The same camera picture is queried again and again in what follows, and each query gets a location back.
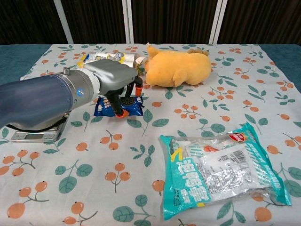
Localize dark partition panel white frame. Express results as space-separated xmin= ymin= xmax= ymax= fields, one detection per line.
xmin=0 ymin=0 xmax=72 ymax=45
xmin=127 ymin=0 xmax=223 ymax=45
xmin=216 ymin=0 xmax=301 ymax=45
xmin=60 ymin=0 xmax=130 ymax=45

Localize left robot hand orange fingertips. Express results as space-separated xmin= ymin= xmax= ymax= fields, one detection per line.
xmin=83 ymin=60 xmax=144 ymax=118

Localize teal clear snack bag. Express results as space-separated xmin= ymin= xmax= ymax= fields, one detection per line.
xmin=159 ymin=121 xmax=293 ymax=221

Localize floral print tablecloth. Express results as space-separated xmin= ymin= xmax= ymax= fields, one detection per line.
xmin=0 ymin=43 xmax=301 ymax=226

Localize white roll multipack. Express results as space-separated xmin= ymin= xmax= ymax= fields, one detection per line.
xmin=77 ymin=51 xmax=148 ymax=76

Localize yellow plush toy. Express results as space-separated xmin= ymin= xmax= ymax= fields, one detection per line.
xmin=143 ymin=42 xmax=212 ymax=88

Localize blue snack packet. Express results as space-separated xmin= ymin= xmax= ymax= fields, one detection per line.
xmin=93 ymin=95 xmax=144 ymax=117

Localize silver digital kitchen scale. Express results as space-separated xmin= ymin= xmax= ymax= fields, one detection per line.
xmin=10 ymin=112 xmax=69 ymax=143

